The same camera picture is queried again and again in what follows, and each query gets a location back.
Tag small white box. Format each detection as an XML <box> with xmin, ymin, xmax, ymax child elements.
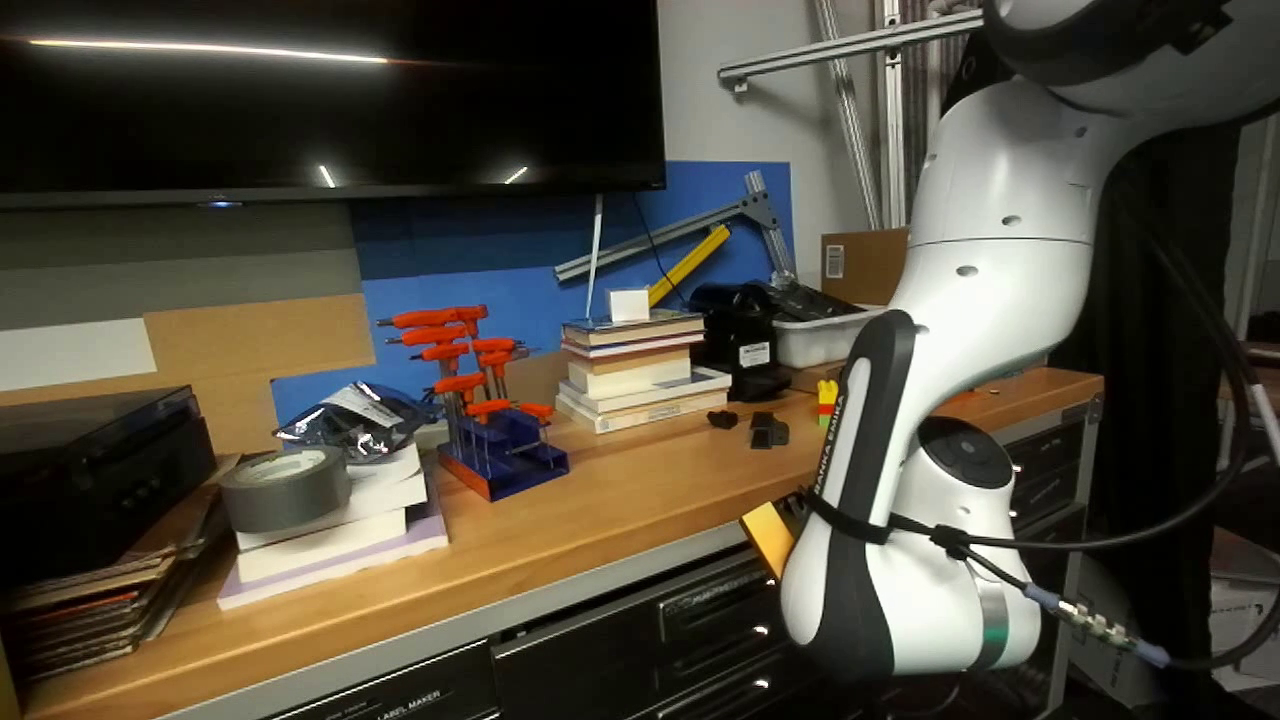
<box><xmin>604</xmin><ymin>283</ymin><xmax>657</xmax><ymax>327</ymax></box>

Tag stack of dark folders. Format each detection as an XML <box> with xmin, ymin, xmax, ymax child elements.
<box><xmin>0</xmin><ymin>456</ymin><xmax>241</xmax><ymax>690</ymax></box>

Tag grey duct tape roll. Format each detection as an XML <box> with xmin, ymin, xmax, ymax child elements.
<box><xmin>218</xmin><ymin>442</ymin><xmax>358</xmax><ymax>541</ymax></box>

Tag black drawer cabinet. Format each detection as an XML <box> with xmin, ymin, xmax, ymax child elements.
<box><xmin>274</xmin><ymin>403</ymin><xmax>1112</xmax><ymax>720</ymax></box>

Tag blue hex key stand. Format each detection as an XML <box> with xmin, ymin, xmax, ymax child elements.
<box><xmin>437</xmin><ymin>403</ymin><xmax>575</xmax><ymax>502</ymax></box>

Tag black wall monitor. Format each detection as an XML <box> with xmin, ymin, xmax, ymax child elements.
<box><xmin>0</xmin><ymin>0</ymin><xmax>669</xmax><ymax>212</ymax></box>

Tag steel wall rail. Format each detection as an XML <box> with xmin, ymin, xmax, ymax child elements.
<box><xmin>718</xmin><ymin>3</ymin><xmax>994</xmax><ymax>99</ymax></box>

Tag black label printer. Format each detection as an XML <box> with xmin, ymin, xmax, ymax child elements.
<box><xmin>683</xmin><ymin>281</ymin><xmax>796</xmax><ymax>407</ymax></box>

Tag black equipment case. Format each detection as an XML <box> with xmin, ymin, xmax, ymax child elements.
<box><xmin>0</xmin><ymin>384</ymin><xmax>221</xmax><ymax>593</ymax></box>

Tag black metal drawer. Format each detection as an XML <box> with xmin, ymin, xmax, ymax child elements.
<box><xmin>487</xmin><ymin>543</ymin><xmax>804</xmax><ymax>694</ymax></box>

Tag colourful toy brick stack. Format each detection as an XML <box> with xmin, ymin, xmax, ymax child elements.
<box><xmin>811</xmin><ymin>374</ymin><xmax>847</xmax><ymax>437</ymax></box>

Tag white plastic bin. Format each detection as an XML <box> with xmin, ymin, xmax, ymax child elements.
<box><xmin>769</xmin><ymin>281</ymin><xmax>883</xmax><ymax>371</ymax></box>

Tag brown cardboard sheet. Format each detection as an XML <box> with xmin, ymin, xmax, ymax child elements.
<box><xmin>0</xmin><ymin>292</ymin><xmax>379</xmax><ymax>462</ymax></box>

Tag brown cardboard box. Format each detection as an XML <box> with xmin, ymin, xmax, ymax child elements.
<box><xmin>817</xmin><ymin>223</ymin><xmax>914</xmax><ymax>311</ymax></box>

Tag white book stack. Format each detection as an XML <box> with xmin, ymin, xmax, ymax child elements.
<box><xmin>234</xmin><ymin>437</ymin><xmax>431</xmax><ymax>589</ymax></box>

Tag crumpled silver foil bag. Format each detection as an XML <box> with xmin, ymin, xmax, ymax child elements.
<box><xmin>274</xmin><ymin>381</ymin><xmax>452</xmax><ymax>471</ymax></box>

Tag blue backing board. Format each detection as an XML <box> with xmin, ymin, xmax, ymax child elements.
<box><xmin>268</xmin><ymin>157</ymin><xmax>800</xmax><ymax>433</ymax></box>

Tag white storage boxes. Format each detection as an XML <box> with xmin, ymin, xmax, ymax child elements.
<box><xmin>1205</xmin><ymin>573</ymin><xmax>1280</xmax><ymax>694</ymax></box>

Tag chunky black plastic part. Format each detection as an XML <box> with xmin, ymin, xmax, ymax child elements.
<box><xmin>746</xmin><ymin>407</ymin><xmax>791</xmax><ymax>451</ymax></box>

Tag thin metal rod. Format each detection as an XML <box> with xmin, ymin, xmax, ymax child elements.
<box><xmin>580</xmin><ymin>191</ymin><xmax>607</xmax><ymax>327</ymax></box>

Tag white paper sheet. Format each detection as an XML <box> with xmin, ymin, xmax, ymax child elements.
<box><xmin>0</xmin><ymin>316</ymin><xmax>161</xmax><ymax>397</ymax></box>

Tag black ribbed tray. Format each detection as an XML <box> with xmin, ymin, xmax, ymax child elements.
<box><xmin>773</xmin><ymin>281</ymin><xmax>864</xmax><ymax>323</ymax></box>

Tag lavender foam slab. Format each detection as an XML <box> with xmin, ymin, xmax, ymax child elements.
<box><xmin>212</xmin><ymin>506</ymin><xmax>458</xmax><ymax>615</ymax></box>

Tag yellow spirit level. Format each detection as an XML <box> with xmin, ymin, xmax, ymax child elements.
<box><xmin>643</xmin><ymin>218</ymin><xmax>735</xmax><ymax>311</ymax></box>

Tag black curtain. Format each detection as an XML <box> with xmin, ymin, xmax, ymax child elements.
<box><xmin>1052</xmin><ymin>117</ymin><xmax>1264</xmax><ymax>720</ymax></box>

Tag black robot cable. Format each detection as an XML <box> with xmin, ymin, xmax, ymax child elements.
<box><xmin>796</xmin><ymin>235</ymin><xmax>1280</xmax><ymax>676</ymax></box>

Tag stack of books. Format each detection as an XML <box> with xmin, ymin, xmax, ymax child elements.
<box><xmin>551</xmin><ymin>309</ymin><xmax>735</xmax><ymax>440</ymax></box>

